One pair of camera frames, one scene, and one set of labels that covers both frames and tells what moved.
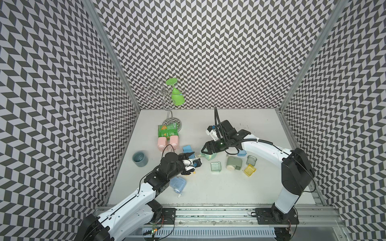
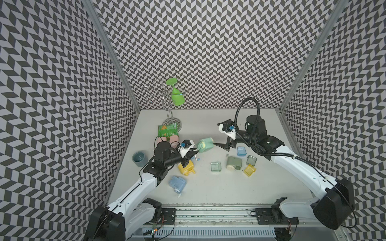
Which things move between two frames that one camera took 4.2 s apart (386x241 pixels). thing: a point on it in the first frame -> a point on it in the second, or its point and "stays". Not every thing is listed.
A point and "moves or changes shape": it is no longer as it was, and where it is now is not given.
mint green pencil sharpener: [208, 156] moves or changes shape
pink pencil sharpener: [174, 141] stays
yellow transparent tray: [250, 170] stays
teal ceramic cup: [140, 158] stays
